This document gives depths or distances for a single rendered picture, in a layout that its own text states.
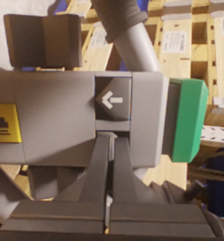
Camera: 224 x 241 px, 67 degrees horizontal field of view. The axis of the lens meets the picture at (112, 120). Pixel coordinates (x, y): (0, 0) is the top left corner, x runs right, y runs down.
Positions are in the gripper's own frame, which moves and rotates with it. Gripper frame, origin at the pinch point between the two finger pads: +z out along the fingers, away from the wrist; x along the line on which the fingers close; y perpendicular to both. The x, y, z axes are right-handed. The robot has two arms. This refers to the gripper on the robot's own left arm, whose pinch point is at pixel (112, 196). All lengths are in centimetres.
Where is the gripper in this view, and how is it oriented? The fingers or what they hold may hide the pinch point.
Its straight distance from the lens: 22.5
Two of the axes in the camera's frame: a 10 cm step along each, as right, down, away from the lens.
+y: 5.0, -8.2, -2.7
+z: -8.7, -4.8, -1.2
